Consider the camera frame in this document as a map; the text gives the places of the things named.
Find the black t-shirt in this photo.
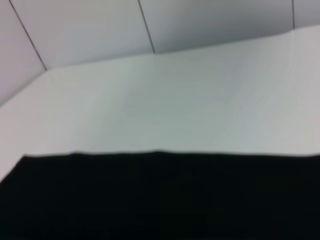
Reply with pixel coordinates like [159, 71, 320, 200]
[0, 150, 320, 240]

